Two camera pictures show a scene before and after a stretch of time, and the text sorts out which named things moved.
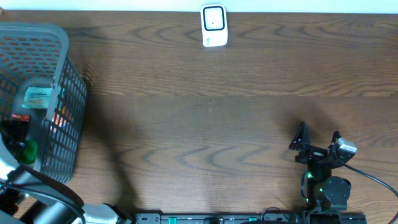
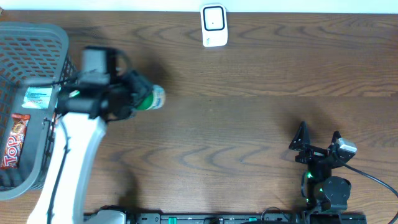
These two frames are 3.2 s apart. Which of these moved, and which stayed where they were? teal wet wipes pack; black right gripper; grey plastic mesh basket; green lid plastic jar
Moved: green lid plastic jar
Stayed: black right gripper; teal wet wipes pack; grey plastic mesh basket
